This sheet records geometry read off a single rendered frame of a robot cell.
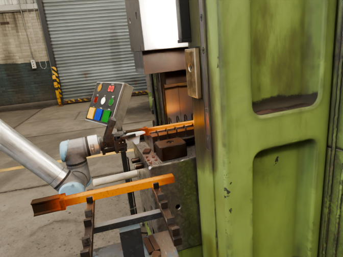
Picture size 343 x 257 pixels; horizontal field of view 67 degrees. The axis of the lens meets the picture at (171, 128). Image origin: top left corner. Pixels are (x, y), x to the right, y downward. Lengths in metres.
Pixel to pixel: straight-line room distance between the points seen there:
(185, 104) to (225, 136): 0.68
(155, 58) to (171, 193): 0.57
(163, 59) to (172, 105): 0.38
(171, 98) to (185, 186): 0.53
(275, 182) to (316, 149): 0.19
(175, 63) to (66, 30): 8.22
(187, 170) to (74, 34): 8.36
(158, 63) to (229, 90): 0.42
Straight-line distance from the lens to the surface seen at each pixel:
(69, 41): 9.24
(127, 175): 1.68
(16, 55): 9.65
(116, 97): 1.62
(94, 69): 9.12
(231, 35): 0.80
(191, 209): 1.21
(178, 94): 1.45
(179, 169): 1.10
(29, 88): 9.63
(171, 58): 1.14
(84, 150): 1.18
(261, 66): 0.93
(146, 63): 1.11
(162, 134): 1.19
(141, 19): 1.07
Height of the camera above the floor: 1.35
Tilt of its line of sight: 16 degrees down
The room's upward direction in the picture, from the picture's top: 6 degrees counter-clockwise
